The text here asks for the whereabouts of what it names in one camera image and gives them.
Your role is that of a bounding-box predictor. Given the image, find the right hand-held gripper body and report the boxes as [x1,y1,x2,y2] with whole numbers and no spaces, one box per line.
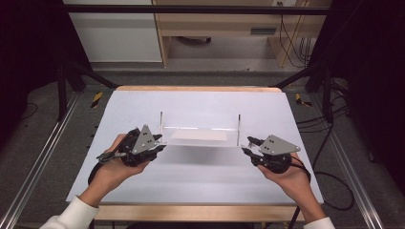
[254,135,302,175]

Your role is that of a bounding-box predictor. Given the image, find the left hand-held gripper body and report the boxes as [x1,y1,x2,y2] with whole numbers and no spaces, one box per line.
[118,124,160,167]

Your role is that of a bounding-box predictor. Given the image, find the clear acrylic frame metal standoffs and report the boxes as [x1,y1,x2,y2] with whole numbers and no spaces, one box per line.
[159,111,243,149]

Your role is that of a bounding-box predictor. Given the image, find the white paper sheet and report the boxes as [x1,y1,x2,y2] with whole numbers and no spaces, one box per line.
[169,129,229,143]

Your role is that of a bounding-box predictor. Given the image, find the person's right hand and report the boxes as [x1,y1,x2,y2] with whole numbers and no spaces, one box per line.
[257,152,317,208]

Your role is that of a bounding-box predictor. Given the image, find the person's left hand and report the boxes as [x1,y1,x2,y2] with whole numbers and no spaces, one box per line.
[83,133,152,205]

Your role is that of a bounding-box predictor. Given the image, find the white board table cover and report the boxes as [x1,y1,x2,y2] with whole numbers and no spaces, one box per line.
[65,90,326,206]

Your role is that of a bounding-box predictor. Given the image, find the black metal stand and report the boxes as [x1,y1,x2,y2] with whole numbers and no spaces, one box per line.
[269,60,352,124]
[56,60,120,122]

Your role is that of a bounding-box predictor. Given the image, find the wooden table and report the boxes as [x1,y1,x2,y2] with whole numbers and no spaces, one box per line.
[92,85,307,222]

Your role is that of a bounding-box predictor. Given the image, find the white cabinet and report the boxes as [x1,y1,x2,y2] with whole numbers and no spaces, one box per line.
[62,0,163,64]

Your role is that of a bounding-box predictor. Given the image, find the grey desk label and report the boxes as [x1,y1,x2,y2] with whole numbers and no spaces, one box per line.
[249,27,278,36]

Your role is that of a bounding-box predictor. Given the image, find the black curtain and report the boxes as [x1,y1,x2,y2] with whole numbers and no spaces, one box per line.
[0,0,94,151]
[313,0,405,195]

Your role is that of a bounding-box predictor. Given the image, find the light wooden desk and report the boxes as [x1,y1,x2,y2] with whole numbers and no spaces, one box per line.
[152,0,332,69]

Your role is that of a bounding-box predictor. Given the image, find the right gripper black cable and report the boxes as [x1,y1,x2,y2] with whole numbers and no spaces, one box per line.
[287,155,312,229]

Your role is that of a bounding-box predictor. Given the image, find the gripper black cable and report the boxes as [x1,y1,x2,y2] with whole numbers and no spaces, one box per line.
[287,155,312,229]
[87,151,128,185]

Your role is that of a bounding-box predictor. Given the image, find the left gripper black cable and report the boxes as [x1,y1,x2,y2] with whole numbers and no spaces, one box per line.
[87,151,128,185]

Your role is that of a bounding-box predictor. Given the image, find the yellow-handled tool right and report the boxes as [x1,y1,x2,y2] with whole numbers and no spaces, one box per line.
[294,93,313,109]

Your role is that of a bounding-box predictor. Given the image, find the yellow-handled tool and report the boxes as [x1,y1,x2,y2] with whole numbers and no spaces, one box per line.
[294,93,313,109]
[90,91,104,109]

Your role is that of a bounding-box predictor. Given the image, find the yellow-handled tool left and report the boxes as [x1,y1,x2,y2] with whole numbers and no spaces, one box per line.
[90,91,104,109]

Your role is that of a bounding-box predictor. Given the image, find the aluminium rail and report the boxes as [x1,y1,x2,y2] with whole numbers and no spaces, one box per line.
[309,92,387,229]
[0,92,81,229]

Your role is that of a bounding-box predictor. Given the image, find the long black floor cable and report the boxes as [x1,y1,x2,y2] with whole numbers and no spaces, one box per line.
[295,94,356,212]

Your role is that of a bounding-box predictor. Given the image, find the hanging cables under desk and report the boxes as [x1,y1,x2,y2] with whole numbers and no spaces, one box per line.
[277,1,317,69]

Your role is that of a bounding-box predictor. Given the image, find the thin black floor cable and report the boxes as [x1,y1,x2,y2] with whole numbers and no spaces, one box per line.
[19,101,39,122]

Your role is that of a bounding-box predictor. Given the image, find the black horizontal frame bar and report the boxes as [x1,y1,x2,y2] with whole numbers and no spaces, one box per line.
[61,4,330,16]

